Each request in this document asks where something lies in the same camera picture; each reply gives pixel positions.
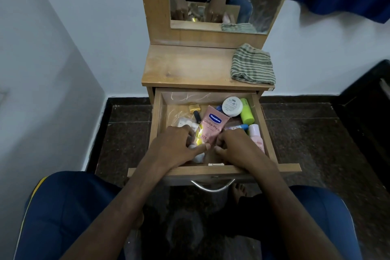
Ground green bottle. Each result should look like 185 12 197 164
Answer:
239 98 255 126

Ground person's left hand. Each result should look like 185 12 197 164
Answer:
146 125 211 172

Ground tube with blue cap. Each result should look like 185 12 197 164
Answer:
225 123 249 132

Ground white cotton wad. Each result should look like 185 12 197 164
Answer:
188 144 206 165

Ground white round cream jar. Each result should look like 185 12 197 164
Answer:
221 96 244 117

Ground pink lotion tube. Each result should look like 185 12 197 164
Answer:
197 105 231 148

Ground striped green cloth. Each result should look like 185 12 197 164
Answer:
230 43 276 85

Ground person's left forearm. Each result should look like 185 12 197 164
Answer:
61 159 175 260

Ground wooden dressing table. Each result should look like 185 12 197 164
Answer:
136 0 302 106

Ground blue shorts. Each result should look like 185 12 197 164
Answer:
13 171 364 260

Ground metal drawer handle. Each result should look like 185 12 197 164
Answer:
190 178 236 193

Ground dark wooden furniture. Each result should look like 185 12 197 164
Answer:
331 59 390 192

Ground person's right forearm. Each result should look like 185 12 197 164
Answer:
248 161 344 260

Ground person's right foot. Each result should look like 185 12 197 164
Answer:
229 183 248 206

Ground black and gold nail polish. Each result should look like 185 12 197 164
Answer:
188 104 202 124

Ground pink bottle with white cap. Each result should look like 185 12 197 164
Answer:
248 123 266 154

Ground wooden drawer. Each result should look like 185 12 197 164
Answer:
127 88 302 186

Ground clear plastic packet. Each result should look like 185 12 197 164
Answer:
173 116 199 132

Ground person's right hand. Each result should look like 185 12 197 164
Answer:
213 129 270 174

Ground yellow blister pack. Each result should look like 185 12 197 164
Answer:
195 125 205 146

